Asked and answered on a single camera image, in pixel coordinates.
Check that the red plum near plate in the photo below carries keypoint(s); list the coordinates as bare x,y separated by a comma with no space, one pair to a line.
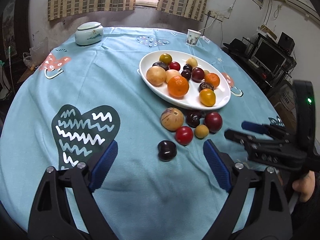
167,150

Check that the yellow orange tomato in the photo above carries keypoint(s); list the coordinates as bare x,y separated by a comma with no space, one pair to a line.
207,97

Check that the computer monitor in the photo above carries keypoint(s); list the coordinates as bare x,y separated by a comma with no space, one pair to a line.
267,55

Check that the hidden red cherry tomato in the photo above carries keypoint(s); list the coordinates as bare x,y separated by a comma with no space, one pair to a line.
174,65

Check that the person's right hand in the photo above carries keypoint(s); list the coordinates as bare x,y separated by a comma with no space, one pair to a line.
305,186

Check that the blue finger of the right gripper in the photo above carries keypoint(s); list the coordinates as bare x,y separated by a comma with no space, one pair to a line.
253,127
248,141

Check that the clear plastic bag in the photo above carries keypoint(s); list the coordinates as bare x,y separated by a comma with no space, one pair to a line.
36,54

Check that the white power strip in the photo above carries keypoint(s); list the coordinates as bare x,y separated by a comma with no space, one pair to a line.
216,15

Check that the pale peach round fruit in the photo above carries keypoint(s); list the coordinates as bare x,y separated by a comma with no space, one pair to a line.
171,73

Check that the patterned paper cup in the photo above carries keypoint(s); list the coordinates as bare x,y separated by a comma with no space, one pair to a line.
192,37

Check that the large red plum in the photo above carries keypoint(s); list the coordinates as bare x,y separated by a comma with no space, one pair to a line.
213,121

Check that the small yellow tomato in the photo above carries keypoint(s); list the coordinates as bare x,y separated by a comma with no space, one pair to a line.
165,58

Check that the brown speckled round fruit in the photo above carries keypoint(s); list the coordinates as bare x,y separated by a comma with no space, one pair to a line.
172,119

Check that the dark wrinkled date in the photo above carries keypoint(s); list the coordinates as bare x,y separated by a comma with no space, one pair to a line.
161,64

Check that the black hat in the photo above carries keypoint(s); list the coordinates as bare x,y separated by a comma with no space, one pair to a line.
236,46

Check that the celadon lidded ceramic jar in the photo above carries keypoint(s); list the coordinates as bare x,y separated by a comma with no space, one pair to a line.
89,33

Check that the orange tangerine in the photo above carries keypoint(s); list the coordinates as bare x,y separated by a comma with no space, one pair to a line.
178,86
213,79

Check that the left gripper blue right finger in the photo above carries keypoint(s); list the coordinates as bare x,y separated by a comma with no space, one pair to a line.
220,164

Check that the dark cherry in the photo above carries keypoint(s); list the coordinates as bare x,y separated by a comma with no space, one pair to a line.
193,118
186,74
187,67

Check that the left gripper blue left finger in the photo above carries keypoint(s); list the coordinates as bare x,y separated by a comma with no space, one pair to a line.
99,166

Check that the light blue patterned tablecloth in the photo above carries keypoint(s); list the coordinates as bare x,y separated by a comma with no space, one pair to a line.
82,97

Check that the white oval plate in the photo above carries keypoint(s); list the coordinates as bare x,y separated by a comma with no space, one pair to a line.
191,100

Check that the dark purple plum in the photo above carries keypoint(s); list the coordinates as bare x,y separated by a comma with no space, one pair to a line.
197,74

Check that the tan round fruit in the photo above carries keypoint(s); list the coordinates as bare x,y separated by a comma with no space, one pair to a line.
156,75

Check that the white air conditioner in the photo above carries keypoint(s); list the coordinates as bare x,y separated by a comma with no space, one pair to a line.
305,7

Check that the cream yellow round fruit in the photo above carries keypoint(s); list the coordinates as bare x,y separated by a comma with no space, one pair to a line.
192,62

